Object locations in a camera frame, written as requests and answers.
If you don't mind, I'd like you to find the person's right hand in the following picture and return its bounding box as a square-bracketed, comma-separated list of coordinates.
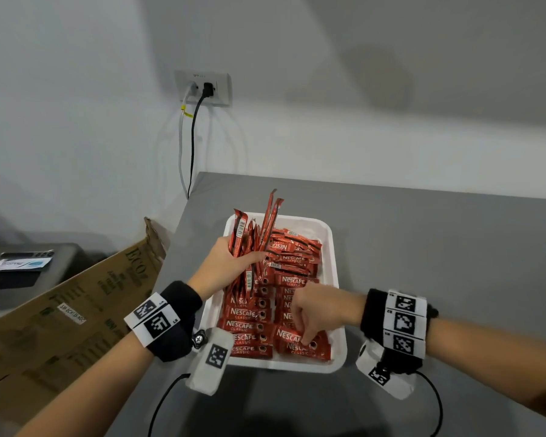
[289, 282, 367, 347]

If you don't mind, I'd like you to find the person's left hand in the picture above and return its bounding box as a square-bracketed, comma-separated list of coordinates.
[187, 236, 267, 302]

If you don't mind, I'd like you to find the bunch of Nescafe sachets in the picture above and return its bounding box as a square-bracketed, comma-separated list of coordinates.
[223, 188, 285, 310]

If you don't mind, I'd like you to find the pile of red Nescafe sachets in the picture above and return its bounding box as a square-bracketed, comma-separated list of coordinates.
[218, 228, 332, 362]

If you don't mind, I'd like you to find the white plastic tray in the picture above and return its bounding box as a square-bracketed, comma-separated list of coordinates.
[199, 212, 348, 374]

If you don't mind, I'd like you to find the person's right forearm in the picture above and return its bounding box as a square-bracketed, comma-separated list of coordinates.
[425, 317, 546, 426]

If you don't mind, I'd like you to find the person's left forearm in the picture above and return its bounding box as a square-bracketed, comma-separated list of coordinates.
[16, 331, 155, 437]

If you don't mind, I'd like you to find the black left wristband with markers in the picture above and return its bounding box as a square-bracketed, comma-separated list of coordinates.
[123, 280, 204, 364]

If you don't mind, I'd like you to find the black wristband with markers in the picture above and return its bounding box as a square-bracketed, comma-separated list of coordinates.
[360, 288, 439, 374]
[123, 280, 204, 364]

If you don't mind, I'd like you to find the black right wristband with markers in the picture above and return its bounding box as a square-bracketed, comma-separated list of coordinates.
[360, 288, 439, 374]

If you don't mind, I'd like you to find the brown cardboard box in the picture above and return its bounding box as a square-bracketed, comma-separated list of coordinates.
[0, 217, 167, 429]

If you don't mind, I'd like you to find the dark grey printer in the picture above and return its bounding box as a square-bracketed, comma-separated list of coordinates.
[0, 243, 85, 324]

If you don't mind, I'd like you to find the flat black device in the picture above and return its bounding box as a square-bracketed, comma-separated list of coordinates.
[0, 249, 55, 260]

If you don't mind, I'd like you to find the white and blue packet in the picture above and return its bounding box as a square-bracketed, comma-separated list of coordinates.
[0, 257, 52, 271]

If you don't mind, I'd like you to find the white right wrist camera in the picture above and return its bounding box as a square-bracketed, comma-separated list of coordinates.
[356, 340, 417, 401]

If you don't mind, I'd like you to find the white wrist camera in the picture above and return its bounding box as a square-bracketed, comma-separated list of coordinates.
[185, 327, 235, 396]
[356, 340, 417, 401]

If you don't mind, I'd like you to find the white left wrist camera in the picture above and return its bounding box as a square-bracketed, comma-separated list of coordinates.
[185, 327, 235, 396]

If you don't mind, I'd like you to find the black power cable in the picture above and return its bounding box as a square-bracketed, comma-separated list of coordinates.
[187, 95, 208, 200]

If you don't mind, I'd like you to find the white power cable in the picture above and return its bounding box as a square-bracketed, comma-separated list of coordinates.
[178, 84, 197, 196]

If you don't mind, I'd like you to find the black right camera cable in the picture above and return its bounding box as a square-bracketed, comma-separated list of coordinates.
[416, 370, 445, 437]

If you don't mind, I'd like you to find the black camera cable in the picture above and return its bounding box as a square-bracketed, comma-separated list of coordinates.
[147, 373, 191, 437]
[416, 370, 445, 437]

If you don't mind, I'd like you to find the black left camera cable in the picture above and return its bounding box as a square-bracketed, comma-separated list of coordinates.
[147, 373, 191, 437]

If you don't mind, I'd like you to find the grey wall socket plate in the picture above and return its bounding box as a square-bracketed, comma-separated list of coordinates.
[174, 70, 232, 107]

